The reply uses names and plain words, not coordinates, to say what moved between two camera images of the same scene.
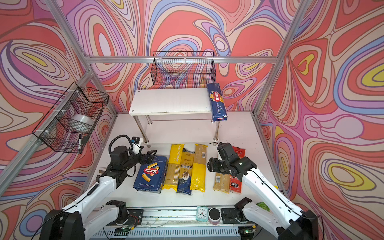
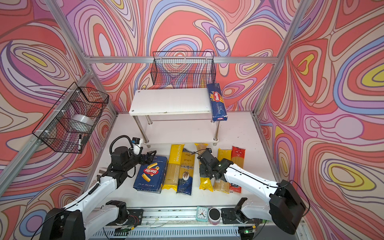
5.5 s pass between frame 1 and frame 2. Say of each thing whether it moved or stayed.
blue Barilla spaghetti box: stayed
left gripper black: stayed
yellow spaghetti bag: moved
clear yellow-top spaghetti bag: stayed
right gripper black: moved
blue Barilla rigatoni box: stayed
